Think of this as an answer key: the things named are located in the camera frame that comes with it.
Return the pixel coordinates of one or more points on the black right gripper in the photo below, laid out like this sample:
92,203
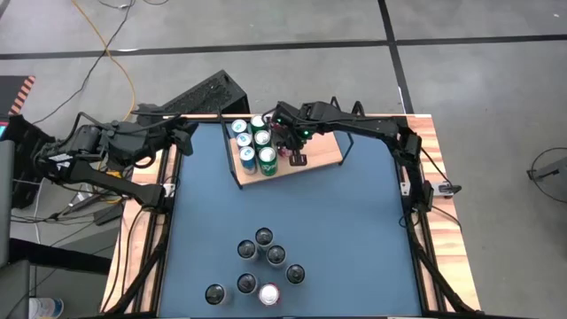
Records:
294,119

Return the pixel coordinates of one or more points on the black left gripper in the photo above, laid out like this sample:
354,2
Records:
170,133

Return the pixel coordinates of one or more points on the green soda can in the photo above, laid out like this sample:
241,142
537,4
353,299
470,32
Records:
268,159
258,122
262,138

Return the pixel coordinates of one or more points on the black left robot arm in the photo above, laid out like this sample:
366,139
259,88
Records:
111,186

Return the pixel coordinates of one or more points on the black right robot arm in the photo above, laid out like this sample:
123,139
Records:
376,126

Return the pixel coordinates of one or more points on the black-lidded Celsius can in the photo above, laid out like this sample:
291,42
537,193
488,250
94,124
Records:
215,293
246,249
264,236
248,284

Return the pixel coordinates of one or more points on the Celsius Tropical Vibe can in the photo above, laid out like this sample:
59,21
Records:
276,254

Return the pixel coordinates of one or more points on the Celsius Arctic Vibe can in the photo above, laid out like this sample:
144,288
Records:
295,273

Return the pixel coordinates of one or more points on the small grey box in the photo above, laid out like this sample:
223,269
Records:
444,188

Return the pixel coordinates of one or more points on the black crate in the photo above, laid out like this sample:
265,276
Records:
26,195

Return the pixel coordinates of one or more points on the black panel orange hazard stripes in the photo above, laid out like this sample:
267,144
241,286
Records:
13,93

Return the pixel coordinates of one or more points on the grey cabinet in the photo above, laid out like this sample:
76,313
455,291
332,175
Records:
5,199

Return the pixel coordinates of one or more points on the white blue object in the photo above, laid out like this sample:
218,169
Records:
46,308

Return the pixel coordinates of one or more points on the black stand base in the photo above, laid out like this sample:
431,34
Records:
551,173

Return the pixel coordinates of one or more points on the black table frame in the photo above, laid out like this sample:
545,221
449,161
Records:
208,119

